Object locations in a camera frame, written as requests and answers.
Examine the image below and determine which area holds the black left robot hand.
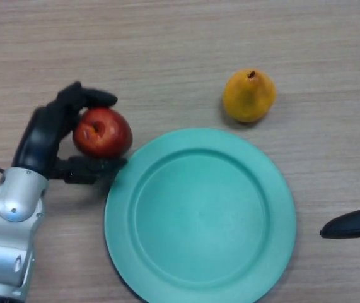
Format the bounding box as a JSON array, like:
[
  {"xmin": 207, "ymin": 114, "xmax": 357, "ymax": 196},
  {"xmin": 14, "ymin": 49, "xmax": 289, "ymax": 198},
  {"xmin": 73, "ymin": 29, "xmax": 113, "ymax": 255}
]
[{"xmin": 11, "ymin": 81, "xmax": 128, "ymax": 186}]

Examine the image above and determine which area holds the yellow pear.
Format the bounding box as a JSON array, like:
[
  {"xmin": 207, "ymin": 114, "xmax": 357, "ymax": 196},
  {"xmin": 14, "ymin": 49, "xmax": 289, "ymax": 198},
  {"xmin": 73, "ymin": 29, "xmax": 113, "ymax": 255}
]
[{"xmin": 223, "ymin": 68, "xmax": 277, "ymax": 124}]

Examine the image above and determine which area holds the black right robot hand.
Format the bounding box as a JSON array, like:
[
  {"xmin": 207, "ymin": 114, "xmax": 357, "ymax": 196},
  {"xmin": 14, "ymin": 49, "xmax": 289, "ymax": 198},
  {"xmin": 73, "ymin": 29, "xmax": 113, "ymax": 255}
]
[{"xmin": 320, "ymin": 206, "xmax": 360, "ymax": 239}]

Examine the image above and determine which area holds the red apple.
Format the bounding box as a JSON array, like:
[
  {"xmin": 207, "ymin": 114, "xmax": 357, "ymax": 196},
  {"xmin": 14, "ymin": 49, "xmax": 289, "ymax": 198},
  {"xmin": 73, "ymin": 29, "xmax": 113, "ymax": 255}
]
[{"xmin": 72, "ymin": 107, "xmax": 134, "ymax": 158}]

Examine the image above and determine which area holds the green round plate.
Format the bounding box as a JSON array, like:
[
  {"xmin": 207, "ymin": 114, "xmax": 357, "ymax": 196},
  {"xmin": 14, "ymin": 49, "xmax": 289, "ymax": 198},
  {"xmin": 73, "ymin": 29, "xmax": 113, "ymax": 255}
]
[{"xmin": 104, "ymin": 128, "xmax": 297, "ymax": 303}]

